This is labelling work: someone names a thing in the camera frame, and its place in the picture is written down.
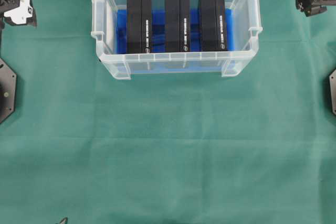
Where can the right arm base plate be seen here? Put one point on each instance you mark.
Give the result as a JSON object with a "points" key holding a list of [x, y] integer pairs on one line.
{"points": [[333, 90]]}

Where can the small dark object bottom edge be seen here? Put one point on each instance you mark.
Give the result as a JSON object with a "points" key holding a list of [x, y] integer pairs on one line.
{"points": [[63, 221]]}

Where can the blue foam liner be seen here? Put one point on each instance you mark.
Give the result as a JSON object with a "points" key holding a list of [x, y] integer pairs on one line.
{"points": [[158, 32]]}

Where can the black realsense box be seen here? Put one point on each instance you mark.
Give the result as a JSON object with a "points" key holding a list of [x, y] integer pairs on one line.
{"points": [[177, 26], [213, 30], [139, 27]]}

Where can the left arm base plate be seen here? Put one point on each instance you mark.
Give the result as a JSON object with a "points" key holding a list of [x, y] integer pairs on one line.
{"points": [[8, 80]]}

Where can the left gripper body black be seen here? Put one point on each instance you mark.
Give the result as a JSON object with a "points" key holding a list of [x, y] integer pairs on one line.
{"points": [[18, 13]]}

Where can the clear plastic storage case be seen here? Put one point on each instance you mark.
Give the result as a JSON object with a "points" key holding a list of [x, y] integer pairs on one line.
{"points": [[247, 27]]}

